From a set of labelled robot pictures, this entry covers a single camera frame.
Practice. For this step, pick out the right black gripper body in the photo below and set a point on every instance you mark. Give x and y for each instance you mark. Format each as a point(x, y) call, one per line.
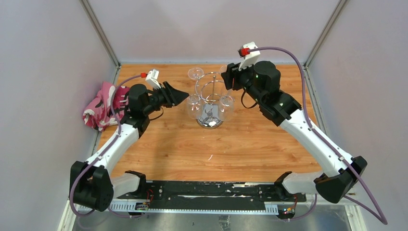
point(241, 78)

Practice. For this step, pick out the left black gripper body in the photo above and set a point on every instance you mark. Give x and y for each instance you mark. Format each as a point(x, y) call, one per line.
point(160, 98)

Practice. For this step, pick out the chrome wine glass rack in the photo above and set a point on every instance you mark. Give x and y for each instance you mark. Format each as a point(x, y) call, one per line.
point(210, 88)

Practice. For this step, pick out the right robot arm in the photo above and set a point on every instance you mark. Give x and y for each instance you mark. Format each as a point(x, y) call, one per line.
point(340, 170)

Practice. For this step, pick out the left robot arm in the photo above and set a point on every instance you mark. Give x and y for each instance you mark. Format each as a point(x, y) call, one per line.
point(91, 184)

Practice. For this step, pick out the pink camouflage cloth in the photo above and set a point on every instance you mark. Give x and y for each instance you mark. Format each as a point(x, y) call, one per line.
point(108, 104)

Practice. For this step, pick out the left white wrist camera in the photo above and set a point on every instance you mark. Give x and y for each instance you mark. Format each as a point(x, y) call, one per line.
point(152, 79)

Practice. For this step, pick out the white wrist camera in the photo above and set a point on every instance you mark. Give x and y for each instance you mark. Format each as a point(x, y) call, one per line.
point(249, 57)
point(152, 79)

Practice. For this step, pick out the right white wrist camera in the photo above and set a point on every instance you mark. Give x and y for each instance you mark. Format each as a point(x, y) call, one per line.
point(249, 57)

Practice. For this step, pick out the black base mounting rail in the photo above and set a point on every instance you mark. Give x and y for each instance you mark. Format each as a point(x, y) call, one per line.
point(207, 197)

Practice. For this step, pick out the left aluminium frame post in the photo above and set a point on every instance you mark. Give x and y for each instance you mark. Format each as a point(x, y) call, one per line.
point(99, 30)

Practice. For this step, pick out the aluminium frame post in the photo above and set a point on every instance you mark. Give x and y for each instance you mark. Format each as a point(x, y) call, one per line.
point(325, 32)
point(99, 30)

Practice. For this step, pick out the right aluminium frame post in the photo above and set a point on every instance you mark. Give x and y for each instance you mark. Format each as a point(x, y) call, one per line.
point(325, 32)

